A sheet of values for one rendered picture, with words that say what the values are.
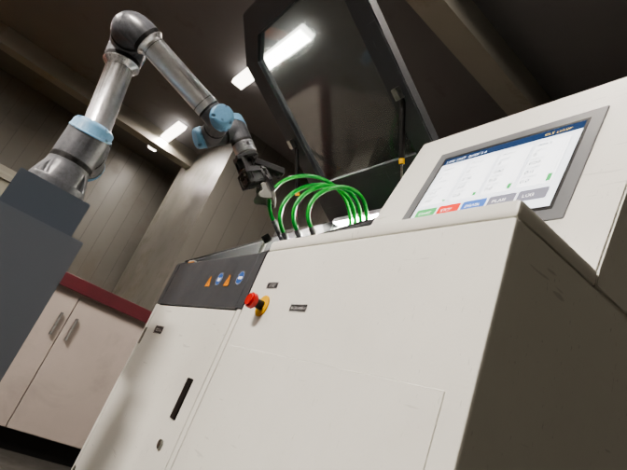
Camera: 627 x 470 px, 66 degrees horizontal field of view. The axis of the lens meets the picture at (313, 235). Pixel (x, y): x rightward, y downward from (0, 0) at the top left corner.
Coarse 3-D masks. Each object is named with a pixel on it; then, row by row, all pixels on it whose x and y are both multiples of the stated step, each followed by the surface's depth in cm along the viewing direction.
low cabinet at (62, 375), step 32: (64, 288) 243; (96, 288) 247; (64, 320) 240; (96, 320) 248; (128, 320) 257; (32, 352) 231; (64, 352) 239; (96, 352) 247; (128, 352) 256; (0, 384) 222; (32, 384) 229; (64, 384) 237; (96, 384) 246; (0, 416) 221; (32, 416) 228; (64, 416) 236; (96, 416) 244; (32, 448) 232; (64, 448) 240
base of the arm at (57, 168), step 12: (48, 156) 128; (60, 156) 127; (72, 156) 128; (36, 168) 125; (48, 168) 125; (60, 168) 125; (72, 168) 127; (84, 168) 130; (48, 180) 123; (60, 180) 124; (72, 180) 126; (84, 180) 131; (72, 192) 126; (84, 192) 132
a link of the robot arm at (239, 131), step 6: (234, 114) 167; (234, 120) 167; (240, 120) 167; (234, 126) 166; (240, 126) 166; (246, 126) 170; (234, 132) 166; (240, 132) 166; (246, 132) 167; (234, 138) 166; (240, 138) 165; (246, 138) 166
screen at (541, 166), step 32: (544, 128) 116; (576, 128) 107; (448, 160) 138; (480, 160) 126; (512, 160) 115; (544, 160) 106; (576, 160) 99; (448, 192) 125; (480, 192) 115; (512, 192) 106; (544, 192) 99
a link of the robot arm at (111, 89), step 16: (112, 48) 153; (128, 48) 152; (112, 64) 152; (128, 64) 154; (112, 80) 151; (128, 80) 156; (96, 96) 149; (112, 96) 150; (96, 112) 147; (112, 112) 150; (112, 128) 152; (96, 176) 150
